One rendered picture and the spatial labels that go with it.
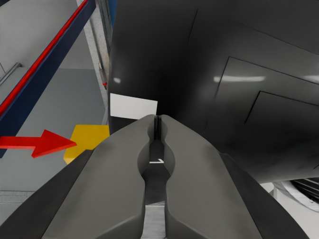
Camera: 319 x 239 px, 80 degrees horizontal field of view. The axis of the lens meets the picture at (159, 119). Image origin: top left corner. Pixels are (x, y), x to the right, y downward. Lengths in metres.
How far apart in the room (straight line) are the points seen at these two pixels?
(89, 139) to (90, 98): 0.87
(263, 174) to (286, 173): 0.02
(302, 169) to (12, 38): 1.70
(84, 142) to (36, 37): 1.26
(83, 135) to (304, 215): 0.46
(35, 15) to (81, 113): 0.69
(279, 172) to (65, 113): 1.15
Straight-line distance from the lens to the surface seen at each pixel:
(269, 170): 0.20
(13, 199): 1.04
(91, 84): 1.40
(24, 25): 1.63
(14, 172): 1.12
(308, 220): 0.50
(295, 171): 0.22
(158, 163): 0.16
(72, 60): 1.62
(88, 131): 0.45
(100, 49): 0.48
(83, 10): 0.37
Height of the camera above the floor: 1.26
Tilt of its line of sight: 41 degrees down
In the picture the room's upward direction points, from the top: 179 degrees counter-clockwise
